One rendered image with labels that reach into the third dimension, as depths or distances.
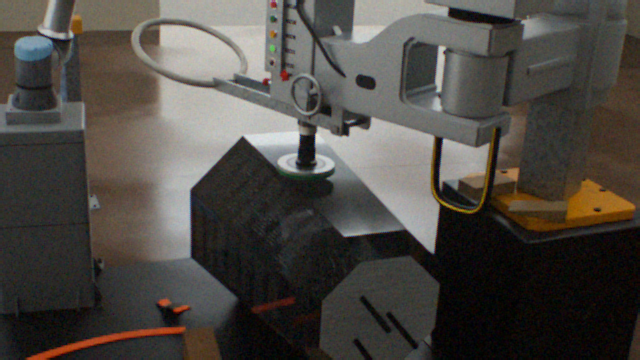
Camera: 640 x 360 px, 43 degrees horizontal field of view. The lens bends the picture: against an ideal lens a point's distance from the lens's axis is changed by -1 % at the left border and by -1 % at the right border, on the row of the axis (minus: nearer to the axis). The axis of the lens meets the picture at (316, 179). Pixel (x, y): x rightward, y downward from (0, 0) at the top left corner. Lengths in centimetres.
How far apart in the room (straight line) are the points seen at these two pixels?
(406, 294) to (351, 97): 67
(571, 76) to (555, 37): 23
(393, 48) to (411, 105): 19
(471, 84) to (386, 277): 68
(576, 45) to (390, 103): 70
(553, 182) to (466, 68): 83
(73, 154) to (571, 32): 200
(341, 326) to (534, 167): 99
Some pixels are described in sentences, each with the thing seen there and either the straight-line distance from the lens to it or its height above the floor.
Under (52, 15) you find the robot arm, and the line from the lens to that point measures 362.
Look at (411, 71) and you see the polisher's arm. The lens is 259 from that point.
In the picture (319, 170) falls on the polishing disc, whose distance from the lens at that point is 298.
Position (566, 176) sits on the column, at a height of 89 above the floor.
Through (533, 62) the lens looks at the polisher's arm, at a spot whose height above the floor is 137.
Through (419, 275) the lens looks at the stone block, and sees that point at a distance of 270.
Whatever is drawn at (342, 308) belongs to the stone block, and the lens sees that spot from 263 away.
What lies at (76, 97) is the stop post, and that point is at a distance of 461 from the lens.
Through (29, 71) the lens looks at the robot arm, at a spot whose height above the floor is 106.
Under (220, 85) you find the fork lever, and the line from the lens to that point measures 320.
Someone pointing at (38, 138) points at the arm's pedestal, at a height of 82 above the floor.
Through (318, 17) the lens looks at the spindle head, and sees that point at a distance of 276.
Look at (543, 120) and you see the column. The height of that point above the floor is 108.
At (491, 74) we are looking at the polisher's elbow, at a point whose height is 136.
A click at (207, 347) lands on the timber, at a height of 14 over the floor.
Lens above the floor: 193
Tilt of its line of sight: 22 degrees down
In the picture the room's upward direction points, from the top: 3 degrees clockwise
